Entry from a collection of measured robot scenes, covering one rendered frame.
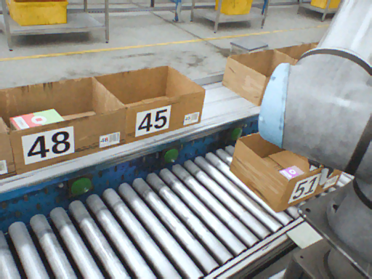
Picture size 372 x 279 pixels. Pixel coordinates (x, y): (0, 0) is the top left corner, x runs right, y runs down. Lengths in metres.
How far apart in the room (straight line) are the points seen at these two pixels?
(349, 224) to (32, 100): 1.17
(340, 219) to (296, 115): 0.22
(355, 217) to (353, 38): 0.32
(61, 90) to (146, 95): 0.41
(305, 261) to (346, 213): 0.18
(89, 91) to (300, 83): 1.07
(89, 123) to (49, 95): 0.29
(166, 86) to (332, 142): 1.23
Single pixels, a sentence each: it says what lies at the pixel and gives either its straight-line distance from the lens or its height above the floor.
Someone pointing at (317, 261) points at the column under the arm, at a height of 1.08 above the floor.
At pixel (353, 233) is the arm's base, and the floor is 1.24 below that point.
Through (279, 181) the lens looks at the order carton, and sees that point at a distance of 1.31.
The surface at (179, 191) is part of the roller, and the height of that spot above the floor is 0.74.
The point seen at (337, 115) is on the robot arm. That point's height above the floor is 1.43.
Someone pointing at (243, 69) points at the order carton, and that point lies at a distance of 1.85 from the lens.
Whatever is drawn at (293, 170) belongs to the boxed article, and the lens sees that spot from 1.55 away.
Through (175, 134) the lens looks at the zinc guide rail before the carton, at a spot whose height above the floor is 0.89.
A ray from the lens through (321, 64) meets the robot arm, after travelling 0.64.
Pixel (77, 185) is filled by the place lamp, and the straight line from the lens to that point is 1.26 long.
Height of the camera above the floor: 1.66
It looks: 33 degrees down
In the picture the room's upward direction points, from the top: 9 degrees clockwise
